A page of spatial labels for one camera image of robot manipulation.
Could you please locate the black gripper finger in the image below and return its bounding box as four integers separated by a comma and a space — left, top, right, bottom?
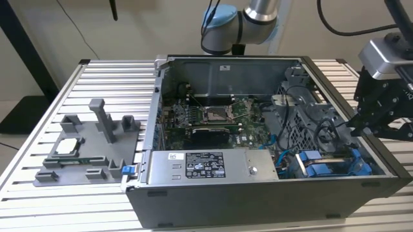
370, 116, 413, 142
346, 106, 388, 137

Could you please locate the hard disk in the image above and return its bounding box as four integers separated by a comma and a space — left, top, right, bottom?
295, 148, 374, 176

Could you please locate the grey metal disk bay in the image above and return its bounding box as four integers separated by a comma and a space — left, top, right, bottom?
270, 65, 372, 176

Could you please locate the green motherboard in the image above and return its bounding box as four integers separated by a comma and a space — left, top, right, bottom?
159, 96, 282, 150

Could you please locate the CPU socket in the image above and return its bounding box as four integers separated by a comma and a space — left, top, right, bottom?
199, 105, 233, 123

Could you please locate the locking lever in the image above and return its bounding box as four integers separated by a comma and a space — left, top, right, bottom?
189, 95, 205, 107

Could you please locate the black PC case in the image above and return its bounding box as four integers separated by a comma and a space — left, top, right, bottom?
120, 54, 409, 229

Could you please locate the silver power supply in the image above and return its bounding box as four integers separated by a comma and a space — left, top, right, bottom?
147, 149, 281, 183

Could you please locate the grey parts rack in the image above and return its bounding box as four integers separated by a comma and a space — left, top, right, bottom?
34, 98, 142, 188

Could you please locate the green RAM stick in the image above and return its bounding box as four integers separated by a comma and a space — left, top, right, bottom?
59, 158, 102, 165

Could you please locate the black hanging rod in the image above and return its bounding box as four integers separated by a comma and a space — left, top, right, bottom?
108, 0, 119, 22

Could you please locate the silver CPU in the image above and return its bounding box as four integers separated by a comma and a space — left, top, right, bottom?
56, 139, 80, 155

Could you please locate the black stand with base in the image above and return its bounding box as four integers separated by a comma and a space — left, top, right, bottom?
0, 0, 60, 135

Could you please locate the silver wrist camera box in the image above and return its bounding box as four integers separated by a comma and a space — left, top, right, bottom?
357, 37, 413, 80

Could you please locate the long black wire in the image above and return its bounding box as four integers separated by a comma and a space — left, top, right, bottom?
277, 85, 325, 149

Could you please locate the blue disk wire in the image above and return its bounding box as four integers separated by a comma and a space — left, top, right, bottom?
263, 134, 299, 174

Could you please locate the thick black cable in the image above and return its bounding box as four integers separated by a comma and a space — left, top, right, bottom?
317, 0, 402, 36

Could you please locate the black cable sleeve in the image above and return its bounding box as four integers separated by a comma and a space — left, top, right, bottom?
382, 0, 413, 60

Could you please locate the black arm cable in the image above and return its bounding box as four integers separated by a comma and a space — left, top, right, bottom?
202, 0, 222, 37

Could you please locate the thin black wall cable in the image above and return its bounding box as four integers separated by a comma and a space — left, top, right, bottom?
56, 0, 99, 60

